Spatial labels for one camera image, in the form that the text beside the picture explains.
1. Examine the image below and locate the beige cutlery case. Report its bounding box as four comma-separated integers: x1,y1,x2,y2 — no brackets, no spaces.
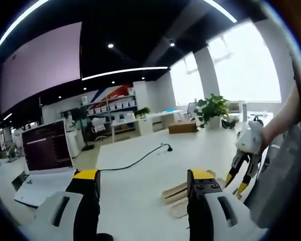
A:
161,169,227,204

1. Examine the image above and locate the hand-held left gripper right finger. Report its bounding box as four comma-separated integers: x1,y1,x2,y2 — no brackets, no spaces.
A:
187,168,253,241

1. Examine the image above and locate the white office chair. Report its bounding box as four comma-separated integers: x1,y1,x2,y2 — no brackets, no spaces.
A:
91,117,107,141

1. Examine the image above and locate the potted green plant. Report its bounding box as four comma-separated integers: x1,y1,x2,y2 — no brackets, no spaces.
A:
194,92,233,131

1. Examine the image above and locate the beige cutlery case lid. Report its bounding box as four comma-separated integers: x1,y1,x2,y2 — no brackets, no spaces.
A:
170,199,189,219

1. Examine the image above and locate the white box appliance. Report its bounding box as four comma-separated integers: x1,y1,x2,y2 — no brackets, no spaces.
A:
227,100,248,120

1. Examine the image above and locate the brown cardboard box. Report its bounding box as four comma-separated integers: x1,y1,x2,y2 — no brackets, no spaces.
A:
168,119,199,135

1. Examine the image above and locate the shelf with white boxes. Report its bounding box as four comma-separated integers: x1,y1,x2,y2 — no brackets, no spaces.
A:
86,94,138,119

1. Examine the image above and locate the long ceiling light strip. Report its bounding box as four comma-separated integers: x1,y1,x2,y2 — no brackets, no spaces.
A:
81,66,170,81
207,0,238,23

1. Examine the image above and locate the small leafy plant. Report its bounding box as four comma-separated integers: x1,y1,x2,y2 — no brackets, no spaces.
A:
134,106,152,119

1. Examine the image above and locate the dark curved object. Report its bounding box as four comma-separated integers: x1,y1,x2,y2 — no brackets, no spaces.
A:
221,118,240,129

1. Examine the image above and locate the open white laptop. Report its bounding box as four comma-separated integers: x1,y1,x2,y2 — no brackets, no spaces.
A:
13,119,78,209

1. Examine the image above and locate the tall indoor plant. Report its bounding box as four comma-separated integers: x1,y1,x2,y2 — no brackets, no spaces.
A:
70,107,95,151

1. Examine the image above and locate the black power cable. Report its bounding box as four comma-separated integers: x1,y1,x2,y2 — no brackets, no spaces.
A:
100,142,174,173

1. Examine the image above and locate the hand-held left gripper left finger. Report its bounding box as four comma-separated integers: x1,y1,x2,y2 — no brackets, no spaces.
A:
35,169,102,241

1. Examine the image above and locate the white counter desk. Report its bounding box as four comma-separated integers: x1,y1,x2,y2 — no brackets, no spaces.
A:
137,109,184,136

